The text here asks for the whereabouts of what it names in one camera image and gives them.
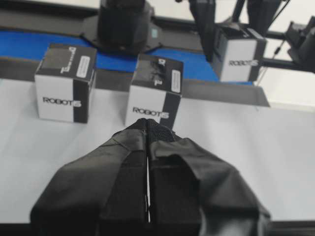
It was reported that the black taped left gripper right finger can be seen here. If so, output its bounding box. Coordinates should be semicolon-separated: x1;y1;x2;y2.
147;119;271;236

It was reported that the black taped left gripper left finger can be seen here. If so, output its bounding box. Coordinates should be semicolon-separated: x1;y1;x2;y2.
30;118;148;236

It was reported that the black Dynamixel cardboard box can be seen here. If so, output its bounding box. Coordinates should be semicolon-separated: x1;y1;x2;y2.
125;54;184;129

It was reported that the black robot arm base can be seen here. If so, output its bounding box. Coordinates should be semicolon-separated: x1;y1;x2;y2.
80;0;163;56

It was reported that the left Robotis cardboard box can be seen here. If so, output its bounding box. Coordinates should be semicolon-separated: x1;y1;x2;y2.
34;43;97;123

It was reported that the robotis cardboard box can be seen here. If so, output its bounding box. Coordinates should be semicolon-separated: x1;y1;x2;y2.
211;23;267;82
34;43;97;123

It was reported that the far right Robotis cardboard box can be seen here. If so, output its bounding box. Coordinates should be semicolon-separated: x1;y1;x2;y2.
211;23;267;82

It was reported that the blue mat strip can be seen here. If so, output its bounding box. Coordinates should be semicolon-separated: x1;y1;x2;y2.
0;29;254;86

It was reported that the black metal frame rail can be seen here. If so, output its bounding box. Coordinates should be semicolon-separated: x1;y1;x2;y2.
262;16;315;73

